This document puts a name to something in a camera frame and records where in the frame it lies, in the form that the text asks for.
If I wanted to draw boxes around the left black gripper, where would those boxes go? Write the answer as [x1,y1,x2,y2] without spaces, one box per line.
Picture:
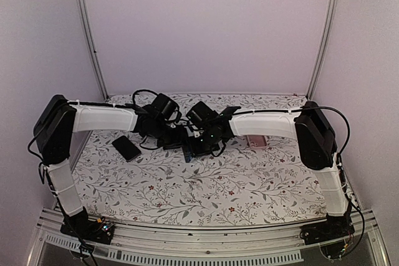
[151,120,188,151]

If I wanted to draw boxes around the light blue phone case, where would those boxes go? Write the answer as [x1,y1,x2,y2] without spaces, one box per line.
[182,147,193,163]

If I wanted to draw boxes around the phone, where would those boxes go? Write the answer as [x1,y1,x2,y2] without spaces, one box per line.
[112,136,142,162]

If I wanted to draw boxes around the pink phone case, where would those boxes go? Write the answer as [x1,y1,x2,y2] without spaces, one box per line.
[246,135,267,149]

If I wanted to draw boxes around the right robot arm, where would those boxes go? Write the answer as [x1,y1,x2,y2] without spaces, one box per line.
[183,101,352,239]

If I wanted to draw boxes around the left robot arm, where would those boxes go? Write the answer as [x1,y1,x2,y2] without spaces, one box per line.
[30,93,181,237]

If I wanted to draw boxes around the floral patterned table mat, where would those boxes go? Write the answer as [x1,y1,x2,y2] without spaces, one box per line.
[60,93,353,228]

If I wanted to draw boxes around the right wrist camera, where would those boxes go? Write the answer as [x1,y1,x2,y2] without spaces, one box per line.
[185,120,202,138]

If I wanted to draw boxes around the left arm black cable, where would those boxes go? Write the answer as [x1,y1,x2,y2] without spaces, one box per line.
[130,88,163,151]

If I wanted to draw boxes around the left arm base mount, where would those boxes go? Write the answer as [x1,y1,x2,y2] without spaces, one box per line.
[60,216,115,245]

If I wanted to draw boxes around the front aluminium rail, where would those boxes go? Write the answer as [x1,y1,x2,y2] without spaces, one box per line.
[27,209,391,265]

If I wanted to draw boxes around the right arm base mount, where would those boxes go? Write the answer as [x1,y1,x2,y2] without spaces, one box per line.
[299,217,355,245]

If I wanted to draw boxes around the left aluminium frame post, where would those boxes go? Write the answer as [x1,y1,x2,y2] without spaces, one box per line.
[76,0,109,100]

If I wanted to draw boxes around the aluminium frame post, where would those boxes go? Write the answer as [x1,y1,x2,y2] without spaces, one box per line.
[306,0,338,100]
[76,0,109,100]

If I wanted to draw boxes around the right aluminium frame post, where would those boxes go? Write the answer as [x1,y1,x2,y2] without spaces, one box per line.
[306,0,338,100]

